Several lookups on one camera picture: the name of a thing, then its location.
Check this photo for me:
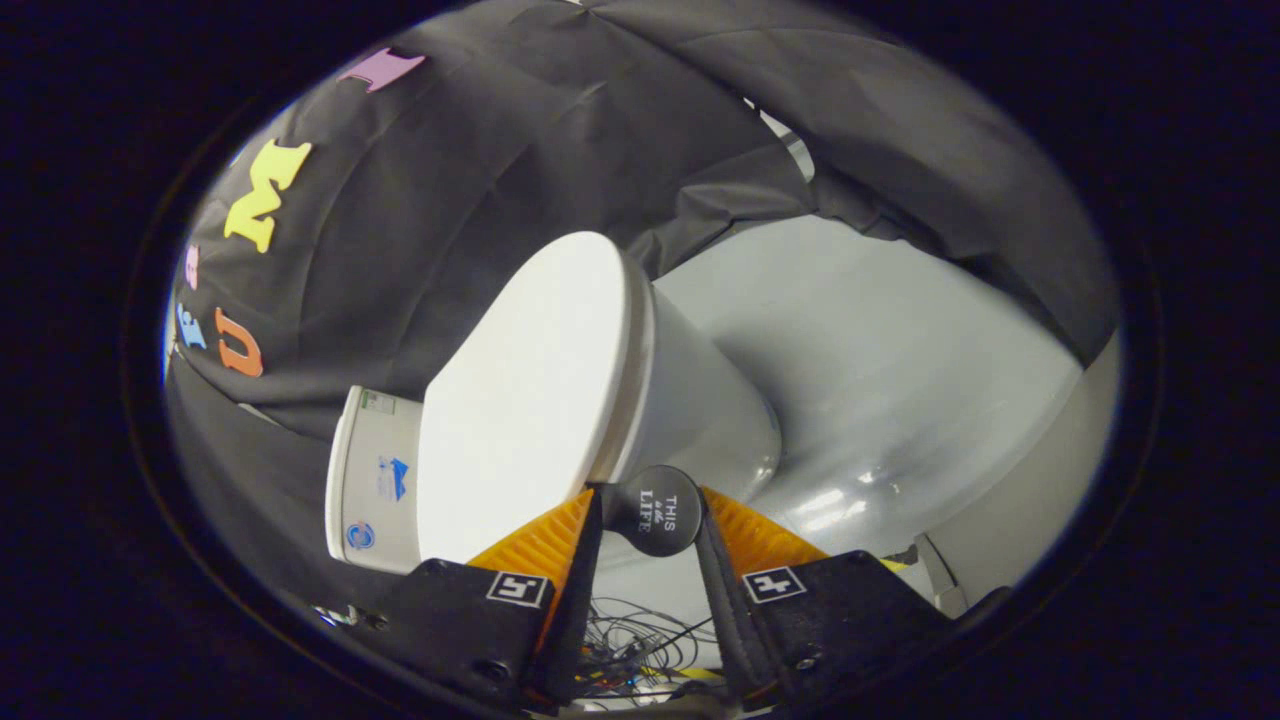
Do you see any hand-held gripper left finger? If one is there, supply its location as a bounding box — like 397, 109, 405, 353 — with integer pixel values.
375, 487, 604, 716

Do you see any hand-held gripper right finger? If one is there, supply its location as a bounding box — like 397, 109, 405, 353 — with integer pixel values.
695, 487, 1011, 713

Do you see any black round lid handle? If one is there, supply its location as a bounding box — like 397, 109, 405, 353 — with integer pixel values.
603, 465, 706, 558

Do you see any white toilet lid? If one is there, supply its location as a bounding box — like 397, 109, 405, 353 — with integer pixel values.
417, 232, 656, 564

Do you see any white toilet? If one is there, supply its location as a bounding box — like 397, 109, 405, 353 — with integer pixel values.
325, 275, 784, 576

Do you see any black backdrop cloth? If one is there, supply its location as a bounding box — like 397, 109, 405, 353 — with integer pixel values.
165, 0, 1121, 601

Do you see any tangle of black cables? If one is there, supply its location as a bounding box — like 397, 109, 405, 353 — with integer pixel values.
578, 597, 723, 703

